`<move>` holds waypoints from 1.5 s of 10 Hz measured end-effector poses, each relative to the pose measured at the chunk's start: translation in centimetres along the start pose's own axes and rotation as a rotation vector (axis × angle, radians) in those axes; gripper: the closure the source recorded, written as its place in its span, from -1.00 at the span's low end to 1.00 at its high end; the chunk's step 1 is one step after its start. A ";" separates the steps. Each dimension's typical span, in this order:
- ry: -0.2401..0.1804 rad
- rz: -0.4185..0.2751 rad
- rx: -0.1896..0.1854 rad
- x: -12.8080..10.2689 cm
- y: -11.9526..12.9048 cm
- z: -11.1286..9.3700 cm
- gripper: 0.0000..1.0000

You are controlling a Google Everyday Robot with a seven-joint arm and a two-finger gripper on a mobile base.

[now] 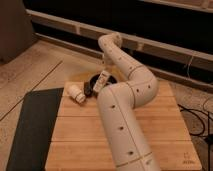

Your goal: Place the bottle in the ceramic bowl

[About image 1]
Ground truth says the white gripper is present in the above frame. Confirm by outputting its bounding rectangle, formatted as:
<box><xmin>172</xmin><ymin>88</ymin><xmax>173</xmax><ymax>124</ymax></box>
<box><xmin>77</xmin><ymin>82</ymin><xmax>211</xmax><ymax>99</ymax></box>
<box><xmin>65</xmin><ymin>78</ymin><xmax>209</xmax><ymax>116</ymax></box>
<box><xmin>84</xmin><ymin>70</ymin><xmax>110</xmax><ymax>97</ymax></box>

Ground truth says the white plastic bottle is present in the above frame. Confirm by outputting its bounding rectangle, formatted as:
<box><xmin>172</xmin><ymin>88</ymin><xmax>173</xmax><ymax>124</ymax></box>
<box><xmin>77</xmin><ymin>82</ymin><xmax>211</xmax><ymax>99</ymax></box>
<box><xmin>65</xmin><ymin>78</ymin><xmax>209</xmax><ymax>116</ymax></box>
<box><xmin>67</xmin><ymin>85</ymin><xmax>86</xmax><ymax>104</ymax></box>

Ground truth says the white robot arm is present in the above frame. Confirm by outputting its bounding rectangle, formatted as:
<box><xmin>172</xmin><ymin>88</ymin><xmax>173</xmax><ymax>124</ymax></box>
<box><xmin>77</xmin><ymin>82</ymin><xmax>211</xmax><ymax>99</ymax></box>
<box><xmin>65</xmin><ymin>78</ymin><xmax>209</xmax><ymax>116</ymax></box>
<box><xmin>97</xmin><ymin>32</ymin><xmax>161</xmax><ymax>171</ymax></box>

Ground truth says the dark ceramic bowl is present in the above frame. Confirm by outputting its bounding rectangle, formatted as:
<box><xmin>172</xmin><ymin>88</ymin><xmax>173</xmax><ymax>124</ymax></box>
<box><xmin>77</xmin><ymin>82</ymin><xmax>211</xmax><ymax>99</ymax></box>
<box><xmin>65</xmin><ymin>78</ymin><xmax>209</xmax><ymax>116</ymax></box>
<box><xmin>89</xmin><ymin>74</ymin><xmax>117</xmax><ymax>89</ymax></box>

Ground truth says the wooden bamboo board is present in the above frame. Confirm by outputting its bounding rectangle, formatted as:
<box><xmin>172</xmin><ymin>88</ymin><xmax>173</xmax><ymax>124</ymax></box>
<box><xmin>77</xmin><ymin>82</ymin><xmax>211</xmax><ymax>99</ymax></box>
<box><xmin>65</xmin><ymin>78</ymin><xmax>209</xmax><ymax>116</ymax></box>
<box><xmin>45</xmin><ymin>81</ymin><xmax>202</xmax><ymax>171</ymax></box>

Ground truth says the dark green mat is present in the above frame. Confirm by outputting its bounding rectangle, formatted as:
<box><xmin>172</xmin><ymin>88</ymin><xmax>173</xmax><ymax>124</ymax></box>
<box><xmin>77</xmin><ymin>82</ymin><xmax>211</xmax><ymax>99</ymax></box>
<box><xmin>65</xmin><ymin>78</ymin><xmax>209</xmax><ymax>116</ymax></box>
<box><xmin>6</xmin><ymin>88</ymin><xmax>63</xmax><ymax>171</ymax></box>

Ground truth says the wooden shelf rail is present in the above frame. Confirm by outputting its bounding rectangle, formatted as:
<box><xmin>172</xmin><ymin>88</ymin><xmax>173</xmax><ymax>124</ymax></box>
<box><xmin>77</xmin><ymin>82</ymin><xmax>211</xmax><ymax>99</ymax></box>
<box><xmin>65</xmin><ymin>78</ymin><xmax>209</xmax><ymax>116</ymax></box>
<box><xmin>27</xmin><ymin>9</ymin><xmax>213</xmax><ymax>63</ymax></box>

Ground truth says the black cable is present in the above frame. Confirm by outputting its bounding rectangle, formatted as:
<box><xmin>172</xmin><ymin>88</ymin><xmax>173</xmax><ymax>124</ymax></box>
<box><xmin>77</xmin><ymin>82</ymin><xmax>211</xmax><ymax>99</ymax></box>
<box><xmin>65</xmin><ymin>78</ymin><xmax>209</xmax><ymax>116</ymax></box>
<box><xmin>177</xmin><ymin>103</ymin><xmax>213</xmax><ymax>143</ymax></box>

